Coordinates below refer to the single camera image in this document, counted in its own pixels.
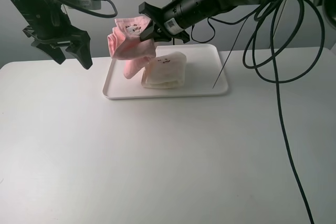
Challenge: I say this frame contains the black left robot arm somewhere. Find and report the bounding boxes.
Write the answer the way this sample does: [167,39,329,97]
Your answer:
[10,0,92,69]

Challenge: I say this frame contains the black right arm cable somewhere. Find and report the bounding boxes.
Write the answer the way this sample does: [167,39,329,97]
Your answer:
[190,0,326,224]

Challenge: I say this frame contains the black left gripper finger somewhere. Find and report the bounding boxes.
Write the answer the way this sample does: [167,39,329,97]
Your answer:
[66,42,92,70]
[36,45,65,65]

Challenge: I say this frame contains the white rectangular plastic tray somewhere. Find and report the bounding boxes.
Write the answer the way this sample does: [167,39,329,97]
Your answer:
[102,44,228,100]

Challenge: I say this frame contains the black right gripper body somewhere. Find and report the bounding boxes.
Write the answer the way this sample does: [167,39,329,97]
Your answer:
[139,0,218,43]

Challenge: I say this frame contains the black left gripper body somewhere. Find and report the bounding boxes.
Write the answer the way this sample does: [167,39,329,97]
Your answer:
[10,0,90,49]

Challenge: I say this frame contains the pink terry towel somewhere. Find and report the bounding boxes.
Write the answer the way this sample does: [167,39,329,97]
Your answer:
[107,16,156,79]

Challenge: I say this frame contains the cream white terry towel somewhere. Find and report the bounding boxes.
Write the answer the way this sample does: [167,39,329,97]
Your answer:
[141,51,187,89]

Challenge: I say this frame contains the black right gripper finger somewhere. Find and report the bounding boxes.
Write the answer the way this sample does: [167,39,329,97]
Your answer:
[140,22,155,41]
[151,31,172,42]

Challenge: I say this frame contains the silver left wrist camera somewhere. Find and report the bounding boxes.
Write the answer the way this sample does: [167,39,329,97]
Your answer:
[56,0,103,11]

